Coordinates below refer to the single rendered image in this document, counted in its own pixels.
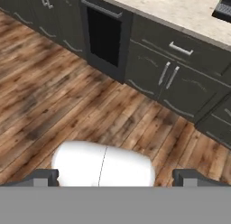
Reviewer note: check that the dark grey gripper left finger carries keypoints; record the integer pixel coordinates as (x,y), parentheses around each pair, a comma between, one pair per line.
(45,175)

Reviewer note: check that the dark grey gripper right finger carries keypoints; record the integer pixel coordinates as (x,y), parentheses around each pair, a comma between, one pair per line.
(188,175)

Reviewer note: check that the white rounded object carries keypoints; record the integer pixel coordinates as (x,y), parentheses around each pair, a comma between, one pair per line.
(102,166)

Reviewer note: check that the dark grey corner cupboard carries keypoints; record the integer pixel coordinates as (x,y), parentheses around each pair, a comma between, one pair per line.
(218,122)

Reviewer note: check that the dark grey cupboard door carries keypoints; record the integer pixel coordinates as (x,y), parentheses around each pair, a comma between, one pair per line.
(70,26)
(147,72)
(15,7)
(192,92)
(45,20)

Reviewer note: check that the dark grey drawer front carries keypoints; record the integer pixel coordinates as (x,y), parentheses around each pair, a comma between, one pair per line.
(180,44)

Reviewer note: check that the dark grey dishwasher door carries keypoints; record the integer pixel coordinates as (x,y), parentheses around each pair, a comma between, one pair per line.
(105,38)

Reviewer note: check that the black countertop appliance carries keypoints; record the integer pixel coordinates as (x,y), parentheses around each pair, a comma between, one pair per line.
(223,9)

